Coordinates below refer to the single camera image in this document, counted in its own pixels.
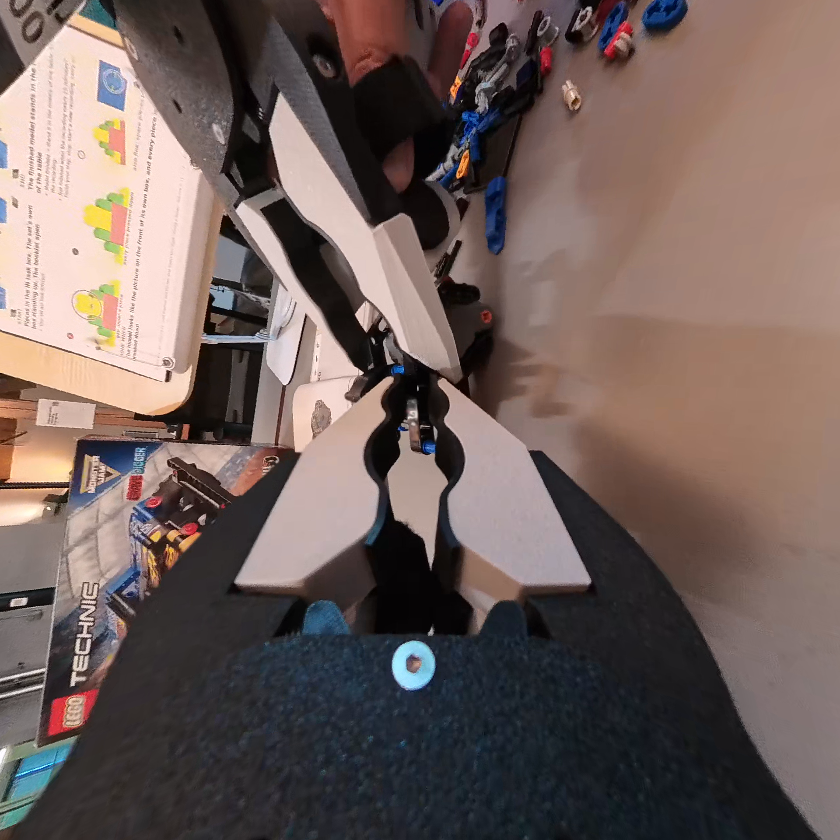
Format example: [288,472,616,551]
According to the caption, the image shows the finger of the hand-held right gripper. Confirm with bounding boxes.
[268,91,465,386]
[231,187,375,371]

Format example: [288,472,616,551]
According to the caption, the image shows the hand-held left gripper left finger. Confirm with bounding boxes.
[234,377,433,634]

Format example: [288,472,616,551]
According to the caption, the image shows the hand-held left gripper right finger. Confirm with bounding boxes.
[430,379,593,634]

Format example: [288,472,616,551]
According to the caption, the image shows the lego motor chassis assembly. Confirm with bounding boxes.
[344,276,497,403]

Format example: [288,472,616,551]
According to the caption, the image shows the black bent lego beam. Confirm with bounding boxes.
[402,374,435,455]

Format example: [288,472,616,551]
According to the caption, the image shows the lego instruction booklet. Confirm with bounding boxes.
[292,315,370,455]

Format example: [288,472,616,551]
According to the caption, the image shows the blue curved lego panel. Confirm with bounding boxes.
[485,175,509,256]

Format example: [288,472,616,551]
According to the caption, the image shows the lego set box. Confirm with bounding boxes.
[36,438,298,749]

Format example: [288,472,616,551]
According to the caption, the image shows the pile of small lego pins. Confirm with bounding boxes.
[427,13,560,199]

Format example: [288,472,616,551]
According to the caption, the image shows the person's right hand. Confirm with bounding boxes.
[320,0,475,193]

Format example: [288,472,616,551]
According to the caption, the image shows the instruction sheet board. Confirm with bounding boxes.
[0,13,225,416]

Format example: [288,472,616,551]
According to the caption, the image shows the white paper label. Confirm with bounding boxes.
[36,399,97,429]

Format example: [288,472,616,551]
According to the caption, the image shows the cluster of red blue connectors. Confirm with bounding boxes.
[564,0,690,62]

